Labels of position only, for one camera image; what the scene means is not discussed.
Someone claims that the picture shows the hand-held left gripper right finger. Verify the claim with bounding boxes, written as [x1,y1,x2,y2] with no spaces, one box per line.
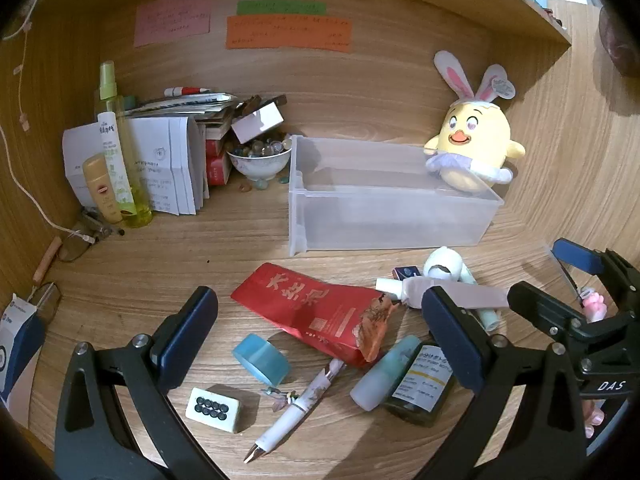
[415,286,586,480]

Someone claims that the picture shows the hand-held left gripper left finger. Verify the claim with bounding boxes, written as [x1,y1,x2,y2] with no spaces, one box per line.
[55,286,226,480]

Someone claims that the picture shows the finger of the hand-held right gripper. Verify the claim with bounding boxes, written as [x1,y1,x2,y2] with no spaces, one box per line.
[507,281,590,342]
[551,238,626,281]

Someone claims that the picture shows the dark glass bottle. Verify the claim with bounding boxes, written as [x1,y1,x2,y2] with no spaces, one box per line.
[385,342,456,428]

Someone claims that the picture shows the blue tape roll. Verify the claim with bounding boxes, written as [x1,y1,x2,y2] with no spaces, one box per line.
[232,334,291,386]

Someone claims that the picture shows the white tube teal cap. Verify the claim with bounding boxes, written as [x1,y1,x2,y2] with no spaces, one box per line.
[350,335,422,411]

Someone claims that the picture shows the white mahjong tile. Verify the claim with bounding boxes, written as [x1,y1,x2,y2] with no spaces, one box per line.
[185,386,243,433]

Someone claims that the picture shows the red tea packet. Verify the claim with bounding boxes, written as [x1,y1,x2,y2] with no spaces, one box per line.
[230,262,401,368]

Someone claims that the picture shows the white ballpoint pen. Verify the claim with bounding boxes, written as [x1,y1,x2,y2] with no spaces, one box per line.
[244,358,347,463]

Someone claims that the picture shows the clear plastic drawer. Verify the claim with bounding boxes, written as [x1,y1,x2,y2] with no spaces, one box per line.
[288,135,505,256]

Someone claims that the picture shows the person's right hand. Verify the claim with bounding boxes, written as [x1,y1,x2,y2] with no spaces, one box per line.
[582,400,608,438]

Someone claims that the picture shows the purple-capped marker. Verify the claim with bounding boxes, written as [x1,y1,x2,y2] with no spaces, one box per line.
[400,277,508,311]

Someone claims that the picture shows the small pink toy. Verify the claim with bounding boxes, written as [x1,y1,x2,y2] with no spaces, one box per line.
[581,289,607,322]

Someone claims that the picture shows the light green highlighter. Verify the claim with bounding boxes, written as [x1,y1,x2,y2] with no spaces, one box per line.
[376,277,501,331]

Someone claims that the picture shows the eyeglasses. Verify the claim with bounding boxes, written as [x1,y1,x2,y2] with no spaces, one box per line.
[27,232,98,323]

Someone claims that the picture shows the black metal clip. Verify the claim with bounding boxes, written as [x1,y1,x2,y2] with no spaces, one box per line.
[80,207,126,241]

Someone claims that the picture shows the yellow-green spray bottle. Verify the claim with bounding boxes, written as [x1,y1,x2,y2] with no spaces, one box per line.
[95,60,153,229]

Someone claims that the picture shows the yellow chick plush toy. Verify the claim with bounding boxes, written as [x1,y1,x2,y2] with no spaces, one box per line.
[424,50,527,195]

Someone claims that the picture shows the tan lotion tube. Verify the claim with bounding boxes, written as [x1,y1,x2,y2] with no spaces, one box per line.
[82,155,123,224]

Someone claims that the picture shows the white blue carton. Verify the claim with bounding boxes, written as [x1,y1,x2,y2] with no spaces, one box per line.
[0,292,48,411]

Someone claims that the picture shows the white ceramic bowl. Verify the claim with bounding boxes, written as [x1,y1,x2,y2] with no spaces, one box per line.
[226,147,292,182]

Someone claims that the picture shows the pile of glass beads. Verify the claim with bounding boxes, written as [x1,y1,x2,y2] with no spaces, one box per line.
[230,135,293,157]

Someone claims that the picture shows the small white pink box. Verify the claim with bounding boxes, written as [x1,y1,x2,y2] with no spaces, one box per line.
[231,102,283,143]

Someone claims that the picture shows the dark brown round object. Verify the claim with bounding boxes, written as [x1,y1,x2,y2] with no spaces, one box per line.
[599,7,640,78]

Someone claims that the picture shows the stack of papers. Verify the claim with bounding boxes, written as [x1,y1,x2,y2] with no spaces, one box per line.
[122,91,241,126]

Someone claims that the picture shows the orange paper note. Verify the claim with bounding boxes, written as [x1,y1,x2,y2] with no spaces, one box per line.
[225,15,352,53]

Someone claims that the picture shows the pink paper note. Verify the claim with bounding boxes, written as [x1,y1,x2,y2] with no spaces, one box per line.
[133,0,212,48]

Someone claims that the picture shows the green paper note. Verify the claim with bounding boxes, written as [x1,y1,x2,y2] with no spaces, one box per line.
[236,0,327,17]

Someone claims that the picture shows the white cable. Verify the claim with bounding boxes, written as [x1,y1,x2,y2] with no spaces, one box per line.
[0,0,96,243]

